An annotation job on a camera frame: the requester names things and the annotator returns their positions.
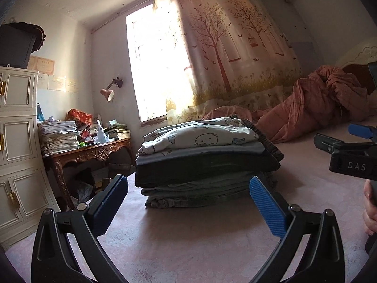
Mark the pink wall lamp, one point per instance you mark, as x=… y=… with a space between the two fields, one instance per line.
x=107 y=92

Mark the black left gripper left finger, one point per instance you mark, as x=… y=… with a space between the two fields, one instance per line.
x=53 y=259

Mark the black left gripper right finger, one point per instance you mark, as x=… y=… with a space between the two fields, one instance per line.
x=323 y=258

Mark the wooden bed headboard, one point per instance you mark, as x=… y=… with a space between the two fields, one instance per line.
x=361 y=61

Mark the stack of dark folded clothes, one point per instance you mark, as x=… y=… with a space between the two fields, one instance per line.
x=195 y=177

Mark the red package on desk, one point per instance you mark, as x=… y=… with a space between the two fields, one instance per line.
x=81 y=116

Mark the cream cabinet with drawers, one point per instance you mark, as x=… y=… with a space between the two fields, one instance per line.
x=24 y=186

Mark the pink bed sheet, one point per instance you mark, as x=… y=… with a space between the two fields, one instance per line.
x=230 y=242

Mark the carved wooden desk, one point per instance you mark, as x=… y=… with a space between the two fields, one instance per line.
x=100 y=152

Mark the rust red crumpled quilt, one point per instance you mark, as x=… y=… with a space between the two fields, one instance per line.
x=328 y=96

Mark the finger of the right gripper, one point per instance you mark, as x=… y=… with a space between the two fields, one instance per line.
x=327 y=143

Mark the stack of books on desk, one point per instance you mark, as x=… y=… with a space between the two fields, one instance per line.
x=117 y=131

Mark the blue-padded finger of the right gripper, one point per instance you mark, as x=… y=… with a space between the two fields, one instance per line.
x=365 y=132

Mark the tree print curtain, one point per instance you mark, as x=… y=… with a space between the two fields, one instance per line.
x=219 y=53

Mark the dark box on cabinet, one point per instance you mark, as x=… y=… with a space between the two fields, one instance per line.
x=18 y=41

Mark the person's right hand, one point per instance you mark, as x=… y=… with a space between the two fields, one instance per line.
x=370 y=211

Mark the white cartoon print pants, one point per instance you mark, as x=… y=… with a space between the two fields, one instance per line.
x=194 y=134

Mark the stack of white papers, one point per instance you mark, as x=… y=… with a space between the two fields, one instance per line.
x=58 y=136

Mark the certificate on wall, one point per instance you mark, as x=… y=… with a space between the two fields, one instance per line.
x=43 y=65

